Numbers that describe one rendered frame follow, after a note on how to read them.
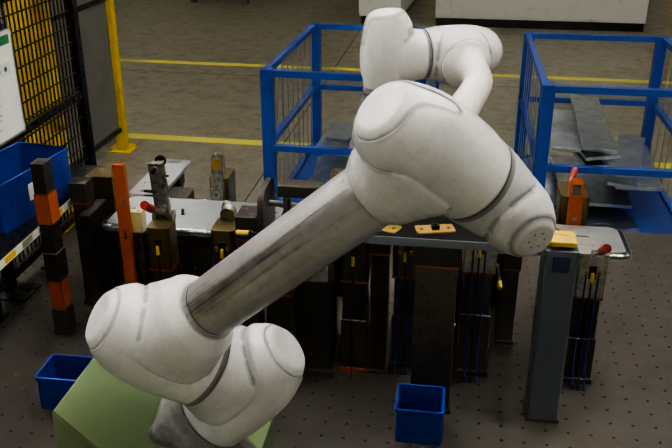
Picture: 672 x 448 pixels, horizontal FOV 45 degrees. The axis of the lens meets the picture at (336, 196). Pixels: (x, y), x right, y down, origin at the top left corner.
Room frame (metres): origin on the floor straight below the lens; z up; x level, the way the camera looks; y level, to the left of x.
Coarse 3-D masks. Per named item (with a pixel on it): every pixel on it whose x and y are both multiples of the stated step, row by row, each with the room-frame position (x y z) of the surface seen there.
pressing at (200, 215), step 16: (176, 208) 2.05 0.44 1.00; (192, 208) 2.05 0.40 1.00; (208, 208) 2.05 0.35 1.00; (112, 224) 1.94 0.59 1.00; (176, 224) 1.95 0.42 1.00; (192, 224) 1.95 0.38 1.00; (208, 224) 1.95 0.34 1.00; (560, 224) 1.95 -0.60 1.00; (608, 240) 1.85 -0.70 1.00; (624, 240) 1.86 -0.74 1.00; (624, 256) 1.76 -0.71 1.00
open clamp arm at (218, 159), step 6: (216, 156) 2.17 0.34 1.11; (222, 156) 2.17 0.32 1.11; (216, 162) 2.16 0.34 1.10; (222, 162) 2.16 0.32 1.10; (216, 168) 2.15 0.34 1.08; (222, 168) 2.16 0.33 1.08; (216, 174) 2.16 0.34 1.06; (222, 174) 2.16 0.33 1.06; (216, 180) 2.15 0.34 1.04; (222, 180) 2.15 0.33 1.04; (216, 186) 2.15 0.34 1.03; (222, 186) 2.15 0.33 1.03; (216, 192) 2.15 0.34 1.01; (222, 192) 2.14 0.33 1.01; (216, 198) 2.14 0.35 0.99; (222, 198) 2.14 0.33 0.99
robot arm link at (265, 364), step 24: (240, 336) 1.22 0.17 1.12; (264, 336) 1.21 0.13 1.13; (288, 336) 1.25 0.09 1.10; (240, 360) 1.17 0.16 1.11; (264, 360) 1.17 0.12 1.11; (288, 360) 1.19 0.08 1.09; (216, 384) 1.14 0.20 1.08; (240, 384) 1.15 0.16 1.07; (264, 384) 1.15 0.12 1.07; (288, 384) 1.17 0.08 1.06; (192, 408) 1.15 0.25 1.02; (216, 408) 1.14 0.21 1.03; (240, 408) 1.15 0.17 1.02; (264, 408) 1.16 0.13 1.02; (216, 432) 1.16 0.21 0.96; (240, 432) 1.17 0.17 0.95
